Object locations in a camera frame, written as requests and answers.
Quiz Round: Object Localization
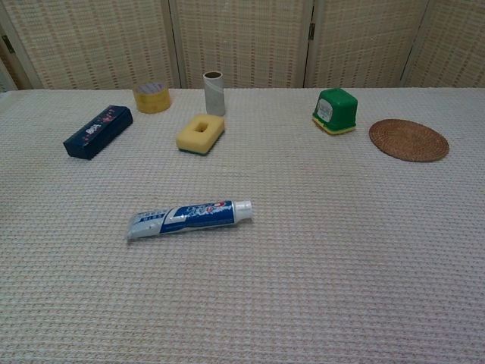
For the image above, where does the round woven rattan coaster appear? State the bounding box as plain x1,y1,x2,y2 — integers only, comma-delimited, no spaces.
368,118,451,163

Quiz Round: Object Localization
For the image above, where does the blue white toothpaste tube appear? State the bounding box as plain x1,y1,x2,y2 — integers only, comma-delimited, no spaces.
126,198,254,241

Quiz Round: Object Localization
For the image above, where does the green plastic box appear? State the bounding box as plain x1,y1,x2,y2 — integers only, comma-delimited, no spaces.
311,87,359,137

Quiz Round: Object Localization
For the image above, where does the woven folding screen panel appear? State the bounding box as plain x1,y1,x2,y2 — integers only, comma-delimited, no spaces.
304,0,432,90
400,0,485,90
171,0,315,90
0,22,30,93
0,0,182,91

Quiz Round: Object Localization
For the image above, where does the dark blue cardboard box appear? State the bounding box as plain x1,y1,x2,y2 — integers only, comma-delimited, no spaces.
62,105,134,162

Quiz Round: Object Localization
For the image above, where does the yellow packing tape roll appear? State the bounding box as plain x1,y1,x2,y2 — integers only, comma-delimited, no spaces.
133,80,172,115

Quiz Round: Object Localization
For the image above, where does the yellow sponge with hole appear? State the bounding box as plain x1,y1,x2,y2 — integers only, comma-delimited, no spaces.
175,113,226,157

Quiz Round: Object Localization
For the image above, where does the cardboard paper roll tube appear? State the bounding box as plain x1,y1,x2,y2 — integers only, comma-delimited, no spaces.
202,71,227,117

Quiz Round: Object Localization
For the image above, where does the beige waffle weave tablecloth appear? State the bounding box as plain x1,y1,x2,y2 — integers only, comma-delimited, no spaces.
0,87,485,364

